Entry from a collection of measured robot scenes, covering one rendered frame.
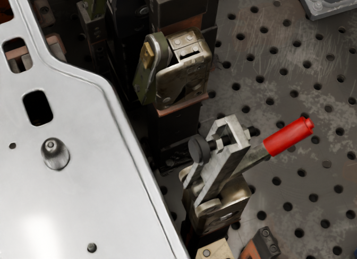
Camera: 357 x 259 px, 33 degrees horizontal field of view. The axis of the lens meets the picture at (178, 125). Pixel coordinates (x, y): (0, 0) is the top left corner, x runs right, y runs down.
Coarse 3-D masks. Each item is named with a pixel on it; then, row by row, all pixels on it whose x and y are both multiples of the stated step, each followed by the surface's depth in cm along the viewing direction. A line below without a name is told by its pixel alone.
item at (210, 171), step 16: (224, 128) 56; (240, 128) 55; (192, 144) 55; (208, 144) 55; (224, 144) 56; (240, 144) 55; (208, 160) 55; (224, 160) 56; (240, 160) 58; (192, 176) 67; (208, 176) 65; (224, 176) 61; (208, 192) 64
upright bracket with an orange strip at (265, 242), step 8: (256, 232) 55; (264, 232) 54; (256, 240) 56; (264, 240) 53; (272, 240) 53; (248, 248) 60; (256, 248) 57; (264, 248) 54; (272, 248) 53; (240, 256) 66; (248, 256) 62; (256, 256) 58; (264, 256) 55; (272, 256) 53
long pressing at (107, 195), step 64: (0, 64) 81; (64, 64) 81; (0, 128) 78; (64, 128) 78; (128, 128) 78; (0, 192) 74; (64, 192) 75; (128, 192) 75; (0, 256) 71; (64, 256) 72; (128, 256) 72
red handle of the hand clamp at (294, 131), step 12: (300, 120) 63; (276, 132) 65; (288, 132) 63; (300, 132) 63; (312, 132) 64; (264, 144) 65; (276, 144) 64; (288, 144) 64; (252, 156) 65; (264, 156) 65; (240, 168) 66; (228, 180) 67
